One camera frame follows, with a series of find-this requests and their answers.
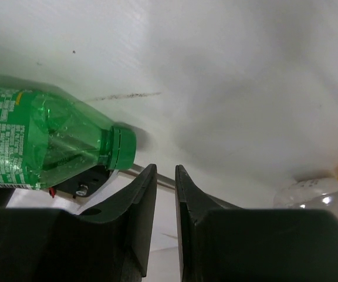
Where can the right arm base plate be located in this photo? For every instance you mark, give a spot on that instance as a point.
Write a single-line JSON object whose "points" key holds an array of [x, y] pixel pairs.
{"points": [[86, 184]]}

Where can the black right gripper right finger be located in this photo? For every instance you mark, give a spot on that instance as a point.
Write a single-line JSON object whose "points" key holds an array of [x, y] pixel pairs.
{"points": [[220, 244]]}

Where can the green bottle near right base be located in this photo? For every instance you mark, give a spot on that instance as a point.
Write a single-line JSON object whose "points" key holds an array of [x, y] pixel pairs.
{"points": [[47, 136]]}

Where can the small bottle yellow cap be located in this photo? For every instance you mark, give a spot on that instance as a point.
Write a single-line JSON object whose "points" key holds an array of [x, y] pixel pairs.
{"points": [[313, 190]]}

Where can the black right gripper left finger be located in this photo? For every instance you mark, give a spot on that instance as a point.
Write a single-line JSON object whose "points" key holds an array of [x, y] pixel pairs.
{"points": [[107, 242]]}

